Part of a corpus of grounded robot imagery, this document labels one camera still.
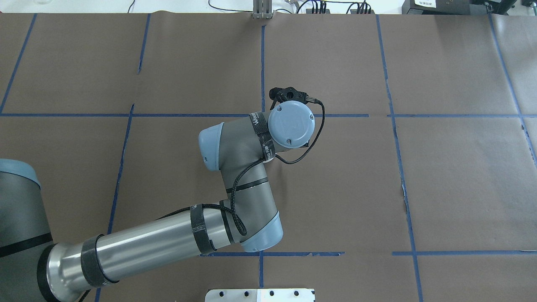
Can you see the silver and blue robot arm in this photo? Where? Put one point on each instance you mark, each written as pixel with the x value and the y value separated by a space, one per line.
pixel 35 268

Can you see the brown paper table cover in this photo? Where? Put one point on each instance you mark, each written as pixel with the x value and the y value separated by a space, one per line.
pixel 422 186

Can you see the black box with label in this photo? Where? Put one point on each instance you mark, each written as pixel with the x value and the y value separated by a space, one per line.
pixel 436 7

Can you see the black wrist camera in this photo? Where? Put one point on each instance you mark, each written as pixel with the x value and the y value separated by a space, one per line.
pixel 280 95

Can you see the silver aluminium camera post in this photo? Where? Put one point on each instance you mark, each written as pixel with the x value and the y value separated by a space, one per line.
pixel 262 9

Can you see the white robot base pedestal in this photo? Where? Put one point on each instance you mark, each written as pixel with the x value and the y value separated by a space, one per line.
pixel 261 295

